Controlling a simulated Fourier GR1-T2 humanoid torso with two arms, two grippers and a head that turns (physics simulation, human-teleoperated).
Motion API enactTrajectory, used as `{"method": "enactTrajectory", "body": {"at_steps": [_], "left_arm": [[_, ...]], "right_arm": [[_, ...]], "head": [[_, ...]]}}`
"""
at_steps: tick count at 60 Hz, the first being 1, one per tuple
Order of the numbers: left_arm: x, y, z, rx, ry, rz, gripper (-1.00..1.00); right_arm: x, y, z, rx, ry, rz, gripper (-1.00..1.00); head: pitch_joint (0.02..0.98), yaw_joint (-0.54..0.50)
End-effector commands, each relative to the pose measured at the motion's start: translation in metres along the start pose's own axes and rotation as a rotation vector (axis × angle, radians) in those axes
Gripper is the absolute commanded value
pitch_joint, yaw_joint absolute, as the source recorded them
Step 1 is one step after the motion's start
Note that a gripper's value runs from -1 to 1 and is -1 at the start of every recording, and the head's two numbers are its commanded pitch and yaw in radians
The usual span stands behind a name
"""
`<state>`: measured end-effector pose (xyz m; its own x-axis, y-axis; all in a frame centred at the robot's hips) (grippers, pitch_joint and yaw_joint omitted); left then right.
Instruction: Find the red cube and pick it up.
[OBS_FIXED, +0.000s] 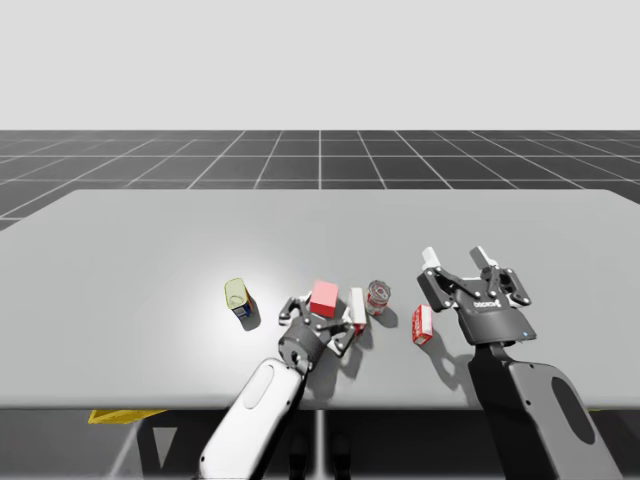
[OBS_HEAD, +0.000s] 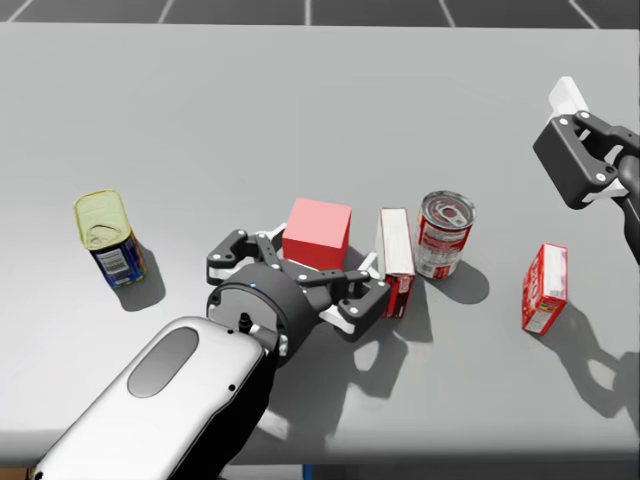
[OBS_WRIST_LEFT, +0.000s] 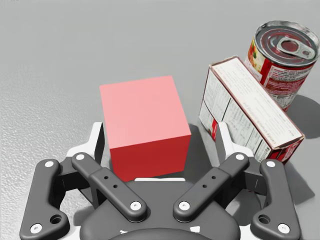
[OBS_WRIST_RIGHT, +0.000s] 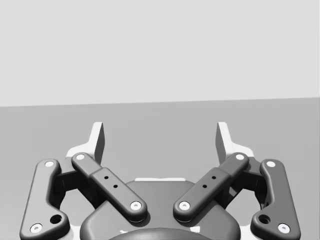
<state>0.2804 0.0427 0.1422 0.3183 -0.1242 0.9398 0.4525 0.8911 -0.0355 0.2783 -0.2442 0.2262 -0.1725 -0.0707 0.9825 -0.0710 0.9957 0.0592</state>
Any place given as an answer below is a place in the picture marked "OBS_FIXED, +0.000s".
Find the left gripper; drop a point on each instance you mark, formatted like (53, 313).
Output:
(302, 345)

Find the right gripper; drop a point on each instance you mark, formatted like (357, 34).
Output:
(492, 320)

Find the pink cube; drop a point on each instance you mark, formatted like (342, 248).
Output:
(323, 300)

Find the red and white carton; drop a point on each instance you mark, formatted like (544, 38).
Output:
(357, 307)

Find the red and white can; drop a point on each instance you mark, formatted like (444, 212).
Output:
(377, 300)

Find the green and blue rectangular can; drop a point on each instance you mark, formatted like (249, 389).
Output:
(240, 305)

